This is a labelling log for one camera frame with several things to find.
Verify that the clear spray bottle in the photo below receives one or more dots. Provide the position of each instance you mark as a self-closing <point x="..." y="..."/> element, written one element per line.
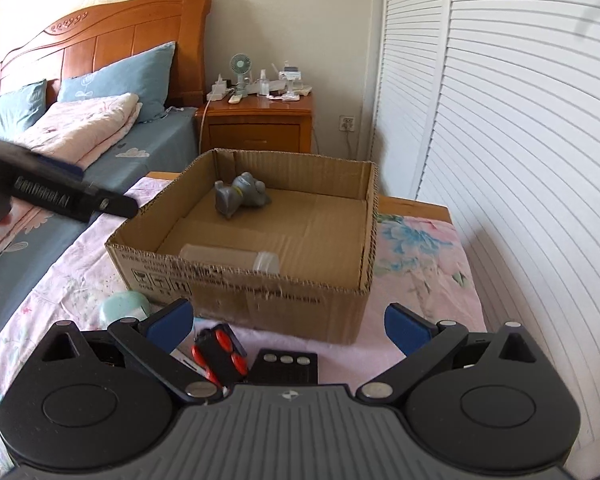
<point x="263" y="84"/>

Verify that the blue pillow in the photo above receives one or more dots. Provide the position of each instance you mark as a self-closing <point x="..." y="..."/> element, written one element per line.
<point x="146" y="74"/>
<point x="21" y="109"/>

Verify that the brown cardboard box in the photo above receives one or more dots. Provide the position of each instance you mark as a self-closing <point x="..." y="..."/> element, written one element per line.
<point x="321" y="223"/>

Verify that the blue bed sheet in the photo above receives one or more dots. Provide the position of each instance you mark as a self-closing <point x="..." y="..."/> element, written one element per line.
<point x="166" y="144"/>

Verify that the wooden nightstand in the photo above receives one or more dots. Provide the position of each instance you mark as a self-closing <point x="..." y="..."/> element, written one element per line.
<point x="257" y="124"/>

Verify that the clear plastic tube container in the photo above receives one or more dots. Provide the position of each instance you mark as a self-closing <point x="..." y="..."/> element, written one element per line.
<point x="265" y="262"/>

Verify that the black toy train red wheels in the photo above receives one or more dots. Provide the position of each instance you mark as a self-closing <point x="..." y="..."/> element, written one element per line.
<point x="221" y="356"/>

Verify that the pink floral table cloth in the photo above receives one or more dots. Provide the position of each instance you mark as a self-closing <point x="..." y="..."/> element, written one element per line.
<point x="420" y="264"/>

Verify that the white louvred closet doors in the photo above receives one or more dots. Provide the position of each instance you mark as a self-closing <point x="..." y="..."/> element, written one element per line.
<point x="491" y="108"/>

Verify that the pink floral quilt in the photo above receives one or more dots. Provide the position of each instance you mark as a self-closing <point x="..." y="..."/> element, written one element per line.
<point x="78" y="132"/>

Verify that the white gadget on stand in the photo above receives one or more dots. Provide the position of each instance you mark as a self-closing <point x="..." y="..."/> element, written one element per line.
<point x="294" y="88"/>

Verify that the orange wooden headboard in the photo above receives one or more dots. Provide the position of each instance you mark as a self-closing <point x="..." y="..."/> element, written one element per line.
<point x="92" y="38"/>

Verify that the grey rhino toy figure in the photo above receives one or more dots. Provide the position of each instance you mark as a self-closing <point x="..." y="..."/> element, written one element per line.
<point x="244" y="191"/>

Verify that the mint green oval case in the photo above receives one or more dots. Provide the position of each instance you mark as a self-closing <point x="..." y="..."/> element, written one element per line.
<point x="128" y="304"/>

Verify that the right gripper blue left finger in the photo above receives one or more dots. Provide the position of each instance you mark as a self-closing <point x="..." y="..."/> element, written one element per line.
<point x="148" y="344"/>

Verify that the small green desk fan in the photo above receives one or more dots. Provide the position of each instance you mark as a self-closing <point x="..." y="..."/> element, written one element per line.
<point x="240" y="65"/>

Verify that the white labelled flat package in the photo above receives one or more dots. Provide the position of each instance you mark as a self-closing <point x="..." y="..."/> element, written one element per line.
<point x="184" y="353"/>

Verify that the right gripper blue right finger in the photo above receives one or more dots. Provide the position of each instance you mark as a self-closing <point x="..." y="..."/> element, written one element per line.
<point x="428" y="348"/>

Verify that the wall power socket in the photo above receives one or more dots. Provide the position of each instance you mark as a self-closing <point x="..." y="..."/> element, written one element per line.
<point x="346" y="123"/>

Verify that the white power strip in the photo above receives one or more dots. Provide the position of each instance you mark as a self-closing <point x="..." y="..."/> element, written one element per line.
<point x="220" y="89"/>

